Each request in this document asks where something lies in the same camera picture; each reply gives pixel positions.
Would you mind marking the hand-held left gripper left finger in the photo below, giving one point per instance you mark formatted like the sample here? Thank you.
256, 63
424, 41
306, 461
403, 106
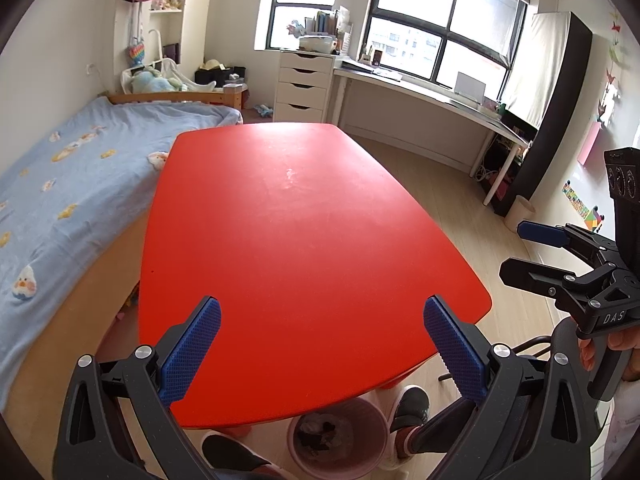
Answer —
192, 350

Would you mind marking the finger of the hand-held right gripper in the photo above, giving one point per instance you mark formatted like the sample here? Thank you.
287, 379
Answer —
530, 272
537, 231

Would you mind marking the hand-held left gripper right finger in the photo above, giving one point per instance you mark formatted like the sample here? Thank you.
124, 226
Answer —
455, 350

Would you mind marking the pink waste bin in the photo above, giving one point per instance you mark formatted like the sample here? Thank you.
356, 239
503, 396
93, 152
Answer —
372, 455

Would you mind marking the person's right forearm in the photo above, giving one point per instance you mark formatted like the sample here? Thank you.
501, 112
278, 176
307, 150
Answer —
622, 425

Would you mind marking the person's right hand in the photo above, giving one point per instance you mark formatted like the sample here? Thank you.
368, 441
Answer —
625, 340

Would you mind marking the white waste bin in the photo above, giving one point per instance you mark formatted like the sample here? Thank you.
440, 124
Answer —
519, 215

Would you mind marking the tall black cabinet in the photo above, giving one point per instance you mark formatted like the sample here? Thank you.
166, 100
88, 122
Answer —
560, 125

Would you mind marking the red table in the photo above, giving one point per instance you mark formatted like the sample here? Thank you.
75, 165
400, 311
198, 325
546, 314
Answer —
300, 260

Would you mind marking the white fabric screen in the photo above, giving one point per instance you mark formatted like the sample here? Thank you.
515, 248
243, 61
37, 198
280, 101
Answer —
535, 70

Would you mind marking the white desk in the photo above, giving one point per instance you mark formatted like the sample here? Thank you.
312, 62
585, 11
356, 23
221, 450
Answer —
425, 97

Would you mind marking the blue printed blanket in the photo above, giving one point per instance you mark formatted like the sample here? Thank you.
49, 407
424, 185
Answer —
75, 185

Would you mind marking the blue toy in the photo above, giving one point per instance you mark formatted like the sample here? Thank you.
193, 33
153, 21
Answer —
262, 110

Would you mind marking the black framed window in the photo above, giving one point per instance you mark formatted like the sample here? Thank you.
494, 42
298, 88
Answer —
400, 20

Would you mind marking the black storage box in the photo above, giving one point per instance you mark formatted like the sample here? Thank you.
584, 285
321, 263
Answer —
220, 79

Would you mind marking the pale plush toy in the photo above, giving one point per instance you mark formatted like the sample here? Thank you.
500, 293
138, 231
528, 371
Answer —
147, 81

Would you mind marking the white drawer unit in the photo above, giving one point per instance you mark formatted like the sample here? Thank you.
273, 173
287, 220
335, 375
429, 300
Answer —
302, 87

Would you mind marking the straw hat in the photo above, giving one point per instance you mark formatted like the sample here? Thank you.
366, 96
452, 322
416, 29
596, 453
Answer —
212, 65

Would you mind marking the white basin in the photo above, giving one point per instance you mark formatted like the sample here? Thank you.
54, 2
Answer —
317, 45

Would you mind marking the row of books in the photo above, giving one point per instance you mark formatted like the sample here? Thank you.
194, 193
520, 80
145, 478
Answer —
325, 22

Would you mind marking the rainbow pendant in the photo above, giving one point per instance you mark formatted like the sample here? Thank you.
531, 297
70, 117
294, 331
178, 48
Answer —
136, 54

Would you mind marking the colourful wall poster strip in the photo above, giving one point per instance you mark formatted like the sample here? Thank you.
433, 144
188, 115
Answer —
582, 207

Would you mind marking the pink wall paper sheet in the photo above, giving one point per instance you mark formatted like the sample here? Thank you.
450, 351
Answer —
589, 142

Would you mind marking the white crib rail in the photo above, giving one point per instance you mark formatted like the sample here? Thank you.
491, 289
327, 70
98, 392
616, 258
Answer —
167, 67

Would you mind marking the black wall frame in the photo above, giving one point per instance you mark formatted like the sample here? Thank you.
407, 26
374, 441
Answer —
171, 52

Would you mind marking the white wall shelf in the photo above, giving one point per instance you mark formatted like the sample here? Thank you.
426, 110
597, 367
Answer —
166, 7

